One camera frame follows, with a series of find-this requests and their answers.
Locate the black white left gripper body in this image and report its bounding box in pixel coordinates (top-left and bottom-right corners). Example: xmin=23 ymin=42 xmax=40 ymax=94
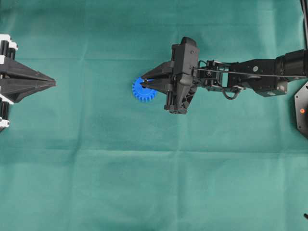
xmin=0 ymin=34 xmax=18 ymax=132

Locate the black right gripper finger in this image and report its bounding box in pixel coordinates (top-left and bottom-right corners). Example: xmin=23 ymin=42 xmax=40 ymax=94
xmin=141 ymin=78 xmax=173 ymax=95
xmin=141 ymin=61 xmax=174 ymax=80

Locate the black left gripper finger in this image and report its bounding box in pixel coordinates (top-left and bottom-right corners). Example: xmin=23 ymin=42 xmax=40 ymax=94
xmin=0 ymin=57 xmax=55 ymax=83
xmin=0 ymin=78 xmax=56 ymax=103

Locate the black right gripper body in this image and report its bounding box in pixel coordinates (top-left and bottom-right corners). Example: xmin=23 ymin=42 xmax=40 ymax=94
xmin=164 ymin=37 xmax=200 ymax=114

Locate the small blue plastic gear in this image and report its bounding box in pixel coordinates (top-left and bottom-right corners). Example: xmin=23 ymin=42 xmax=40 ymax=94
xmin=131 ymin=77 xmax=157 ymax=103

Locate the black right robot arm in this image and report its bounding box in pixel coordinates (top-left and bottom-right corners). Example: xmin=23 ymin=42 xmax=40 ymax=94
xmin=141 ymin=37 xmax=308 ymax=114

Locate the green cloth table cover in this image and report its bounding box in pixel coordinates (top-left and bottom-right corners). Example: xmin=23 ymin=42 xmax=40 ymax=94
xmin=0 ymin=0 xmax=308 ymax=231

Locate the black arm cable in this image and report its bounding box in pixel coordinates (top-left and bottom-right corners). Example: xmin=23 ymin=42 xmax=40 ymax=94
xmin=190 ymin=66 xmax=308 ymax=79

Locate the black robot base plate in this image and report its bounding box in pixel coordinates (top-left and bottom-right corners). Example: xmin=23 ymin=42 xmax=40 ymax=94
xmin=294 ymin=82 xmax=308 ymax=139

